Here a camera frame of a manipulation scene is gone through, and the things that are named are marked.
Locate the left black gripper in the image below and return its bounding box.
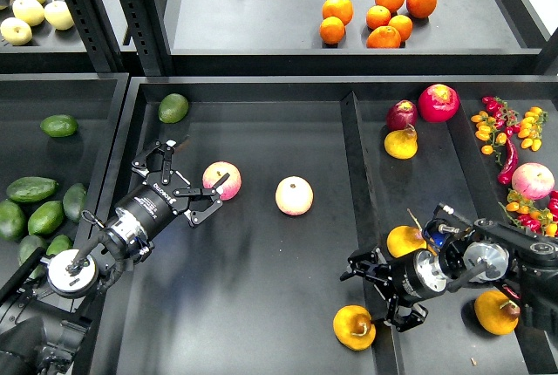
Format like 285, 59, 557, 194
108, 140, 230, 240

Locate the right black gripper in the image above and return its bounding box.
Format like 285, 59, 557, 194
339, 247, 449, 332

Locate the yellow pear with stem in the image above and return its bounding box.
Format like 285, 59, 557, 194
332, 304, 376, 351

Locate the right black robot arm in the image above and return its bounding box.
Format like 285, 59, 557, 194
340, 203, 557, 335

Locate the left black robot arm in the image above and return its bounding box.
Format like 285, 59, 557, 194
1, 140, 230, 374

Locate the yellow pear left of wrist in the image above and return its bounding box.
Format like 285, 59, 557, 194
386, 208, 427, 258

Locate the green avocado in tray corner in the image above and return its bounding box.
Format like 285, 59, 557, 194
158, 93, 189, 124

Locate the dark green upright avocado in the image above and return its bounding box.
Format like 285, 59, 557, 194
62, 183, 87, 223

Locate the yellow pear lower right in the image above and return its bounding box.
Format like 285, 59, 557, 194
473, 290, 521, 336

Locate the green avocado upper left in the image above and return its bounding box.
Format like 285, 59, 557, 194
40, 114, 78, 138

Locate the bright green avocado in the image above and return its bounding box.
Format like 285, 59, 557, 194
27, 201, 65, 235

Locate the yellow pear near red apple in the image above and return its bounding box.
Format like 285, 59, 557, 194
384, 124, 418, 160

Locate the dark avocado left edge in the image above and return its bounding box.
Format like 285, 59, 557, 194
0, 199, 27, 242

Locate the pale yellow pear right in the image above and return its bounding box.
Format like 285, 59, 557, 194
44, 0, 74, 31

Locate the pale yellow pear front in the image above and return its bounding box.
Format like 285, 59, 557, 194
1, 17, 32, 46

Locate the pale yellow pear middle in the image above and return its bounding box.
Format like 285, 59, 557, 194
12, 0, 44, 27

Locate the pink red apple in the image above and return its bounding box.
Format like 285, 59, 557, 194
202, 160, 242, 201

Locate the black metal divider bar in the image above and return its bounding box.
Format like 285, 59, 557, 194
339, 91, 405, 374

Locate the pale pink apple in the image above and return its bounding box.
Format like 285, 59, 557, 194
275, 176, 314, 216

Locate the mixed cherry tomato bunch lower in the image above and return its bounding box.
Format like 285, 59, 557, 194
500, 189, 557, 237

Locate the red chili pepper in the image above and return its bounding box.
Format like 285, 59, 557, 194
497, 138, 519, 185

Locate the dark red apple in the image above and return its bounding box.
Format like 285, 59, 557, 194
385, 99, 418, 131

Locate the pink apple right side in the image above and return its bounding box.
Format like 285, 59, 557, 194
512, 162, 555, 201

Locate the orange cherry tomato bunch left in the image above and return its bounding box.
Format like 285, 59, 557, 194
470, 111, 507, 155

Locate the bright red apple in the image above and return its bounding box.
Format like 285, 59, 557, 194
418, 84, 460, 123

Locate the red cherry tomato bunch top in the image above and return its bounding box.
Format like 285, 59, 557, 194
481, 96, 521, 136

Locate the yellow cherry tomato bunch right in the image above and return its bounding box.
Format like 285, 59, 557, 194
518, 106, 548, 152

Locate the orange fruit lower left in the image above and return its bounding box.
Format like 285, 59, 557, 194
319, 17, 345, 44

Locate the orange fruit far left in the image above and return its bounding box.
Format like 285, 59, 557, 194
322, 0, 354, 25

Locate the orange fruit front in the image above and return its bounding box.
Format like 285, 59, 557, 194
366, 25, 402, 49

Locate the orange fruit centre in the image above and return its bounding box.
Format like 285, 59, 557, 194
365, 5, 391, 31

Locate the orange fruit middle right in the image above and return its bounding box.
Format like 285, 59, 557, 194
388, 15, 413, 43

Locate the black shelf upright post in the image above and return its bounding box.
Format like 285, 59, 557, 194
119, 0, 174, 77

